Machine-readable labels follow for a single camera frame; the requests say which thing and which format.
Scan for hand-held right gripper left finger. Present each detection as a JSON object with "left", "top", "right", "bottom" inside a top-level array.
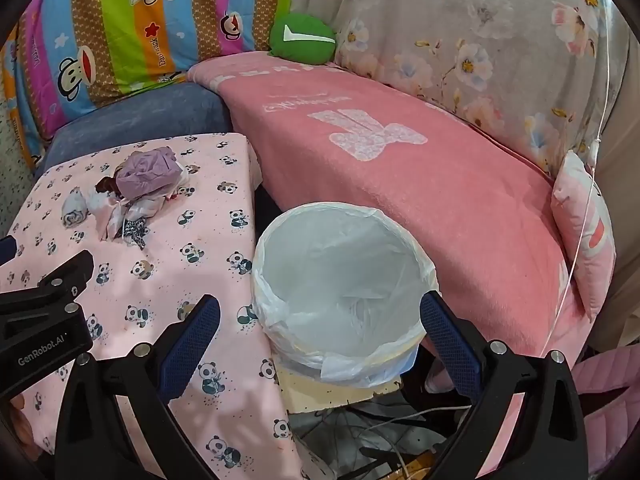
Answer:
[{"left": 54, "top": 294, "right": 222, "bottom": 480}]

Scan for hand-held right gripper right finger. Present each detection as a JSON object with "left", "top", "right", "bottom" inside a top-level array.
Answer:
[{"left": 421, "top": 291, "right": 589, "bottom": 480}]

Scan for purple plastic bag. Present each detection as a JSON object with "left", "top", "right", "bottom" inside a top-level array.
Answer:
[{"left": 116, "top": 146, "right": 182, "bottom": 200}]

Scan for white bin with plastic liner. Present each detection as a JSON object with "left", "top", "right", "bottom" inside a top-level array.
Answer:
[{"left": 251, "top": 201, "right": 441, "bottom": 388}]

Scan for pink panda print cloth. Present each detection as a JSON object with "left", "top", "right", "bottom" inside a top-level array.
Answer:
[{"left": 0, "top": 132, "right": 311, "bottom": 480}]

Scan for cream foam board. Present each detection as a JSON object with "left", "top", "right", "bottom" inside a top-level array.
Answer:
[{"left": 274, "top": 357, "right": 403, "bottom": 413}]

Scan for grey leaf print mat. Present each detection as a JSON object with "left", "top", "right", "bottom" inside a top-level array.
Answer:
[{"left": 287, "top": 390, "right": 466, "bottom": 480}]

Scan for striped monkey print pillow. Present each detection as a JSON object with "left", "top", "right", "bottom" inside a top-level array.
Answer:
[
  {"left": 20, "top": 0, "right": 298, "bottom": 111},
  {"left": 0, "top": 25, "right": 56, "bottom": 168}
]

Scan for pink blanket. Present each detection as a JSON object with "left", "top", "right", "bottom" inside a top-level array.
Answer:
[{"left": 187, "top": 57, "right": 588, "bottom": 466}]

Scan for pink pillow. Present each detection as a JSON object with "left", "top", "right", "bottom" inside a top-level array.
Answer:
[{"left": 550, "top": 150, "right": 618, "bottom": 323}]

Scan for blue grey sofa cushion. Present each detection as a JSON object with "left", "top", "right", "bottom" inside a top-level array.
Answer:
[{"left": 34, "top": 82, "right": 233, "bottom": 176}]

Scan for grey floral blanket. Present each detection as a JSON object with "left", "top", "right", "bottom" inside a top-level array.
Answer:
[{"left": 290, "top": 0, "right": 631, "bottom": 181}]

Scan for green round cushion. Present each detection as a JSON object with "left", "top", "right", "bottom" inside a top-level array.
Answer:
[{"left": 269, "top": 11, "right": 337, "bottom": 66}]

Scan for white floor cable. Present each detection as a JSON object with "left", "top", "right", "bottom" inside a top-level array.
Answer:
[{"left": 370, "top": 405, "right": 473, "bottom": 480}]

